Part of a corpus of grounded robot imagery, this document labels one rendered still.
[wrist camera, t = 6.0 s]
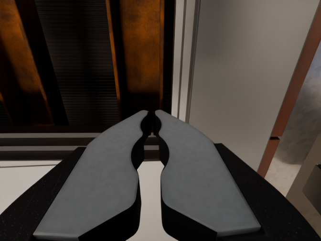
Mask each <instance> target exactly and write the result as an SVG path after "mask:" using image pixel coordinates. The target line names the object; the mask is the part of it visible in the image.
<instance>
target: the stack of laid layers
mask: <svg viewBox="0 0 321 241"><path fill-rule="evenodd" d="M198 9H199V0H175V2H174V27H173V52H172V77H171V114H170V115H172V116H174V117H176V118H178V119H180V120H182V121H183V122H185V123H188V115H189V105H190V95H191V84H192V74H193V60H194V50H195V39H196V29H197V19H198ZM110 127H112V126H0V167H10V166H31V165H53V164H59V163H60V162H61V161H62V160H63V159H64V158H66V157H67V156H68V155H69V154H70V153H71V152H73V151H74V150H75V149H76V148H77V147H86V146H87V145H88V144H89V143H90V142H92V141H93V140H94V139H95V138H96V137H97V136H98V135H100V134H101V133H103V132H104V131H106V130H107V129H109V128H110ZM144 155H145V158H144V161H153V160H160V159H159V140H158V138H157V137H156V136H155V135H153V125H152V128H151V135H149V136H148V138H147V139H146V140H145V142H144Z"/></svg>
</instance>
